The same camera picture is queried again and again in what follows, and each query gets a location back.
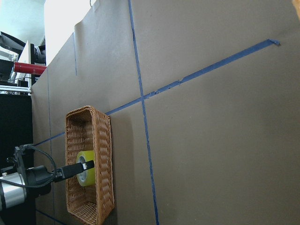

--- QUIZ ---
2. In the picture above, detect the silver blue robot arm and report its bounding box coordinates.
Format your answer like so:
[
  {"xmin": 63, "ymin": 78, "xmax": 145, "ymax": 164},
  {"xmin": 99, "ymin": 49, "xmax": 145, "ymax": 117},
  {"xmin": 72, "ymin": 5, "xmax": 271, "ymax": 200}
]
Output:
[{"xmin": 0, "ymin": 160, "xmax": 95, "ymax": 211}]

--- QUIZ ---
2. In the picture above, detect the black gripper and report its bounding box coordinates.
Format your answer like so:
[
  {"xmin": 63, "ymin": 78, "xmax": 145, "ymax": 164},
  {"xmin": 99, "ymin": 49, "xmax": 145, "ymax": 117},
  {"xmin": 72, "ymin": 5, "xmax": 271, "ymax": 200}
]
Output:
[{"xmin": 26, "ymin": 160, "xmax": 95, "ymax": 197}]

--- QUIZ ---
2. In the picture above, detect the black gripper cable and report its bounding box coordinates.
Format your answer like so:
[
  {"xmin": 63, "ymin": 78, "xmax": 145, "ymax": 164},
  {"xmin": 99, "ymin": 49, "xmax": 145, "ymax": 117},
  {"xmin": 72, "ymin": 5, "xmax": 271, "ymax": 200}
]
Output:
[{"xmin": 6, "ymin": 144, "xmax": 59, "ymax": 188}]

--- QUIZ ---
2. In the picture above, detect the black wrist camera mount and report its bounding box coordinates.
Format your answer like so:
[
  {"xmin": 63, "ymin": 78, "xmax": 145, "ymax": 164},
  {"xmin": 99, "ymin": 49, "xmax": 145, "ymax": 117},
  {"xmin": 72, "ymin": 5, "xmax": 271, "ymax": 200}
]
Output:
[{"xmin": 14, "ymin": 144, "xmax": 35, "ymax": 183}]

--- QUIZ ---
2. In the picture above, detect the brown wicker basket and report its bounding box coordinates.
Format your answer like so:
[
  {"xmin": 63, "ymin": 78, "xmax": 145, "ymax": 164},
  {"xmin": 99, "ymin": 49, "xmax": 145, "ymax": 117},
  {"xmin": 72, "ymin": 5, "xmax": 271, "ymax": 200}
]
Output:
[{"xmin": 65, "ymin": 106, "xmax": 114, "ymax": 225}]

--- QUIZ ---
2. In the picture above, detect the yellow tape roll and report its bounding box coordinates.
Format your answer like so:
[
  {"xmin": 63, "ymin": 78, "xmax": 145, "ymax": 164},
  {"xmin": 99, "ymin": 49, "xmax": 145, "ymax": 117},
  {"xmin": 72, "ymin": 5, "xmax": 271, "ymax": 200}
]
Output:
[{"xmin": 76, "ymin": 150, "xmax": 96, "ymax": 187}]

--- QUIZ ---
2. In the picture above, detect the red cylinder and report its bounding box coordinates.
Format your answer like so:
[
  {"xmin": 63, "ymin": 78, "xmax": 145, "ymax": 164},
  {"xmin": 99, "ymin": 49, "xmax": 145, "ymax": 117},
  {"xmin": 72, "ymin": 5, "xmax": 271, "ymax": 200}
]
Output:
[{"xmin": 14, "ymin": 62, "xmax": 47, "ymax": 75}]

